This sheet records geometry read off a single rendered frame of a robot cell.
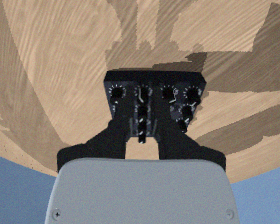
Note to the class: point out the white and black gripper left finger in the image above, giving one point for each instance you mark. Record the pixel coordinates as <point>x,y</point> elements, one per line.
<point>110,141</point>

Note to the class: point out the black knob box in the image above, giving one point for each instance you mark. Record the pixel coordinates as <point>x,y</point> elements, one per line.
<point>176,86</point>

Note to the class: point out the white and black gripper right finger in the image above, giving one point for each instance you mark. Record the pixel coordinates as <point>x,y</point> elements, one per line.
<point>177,145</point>

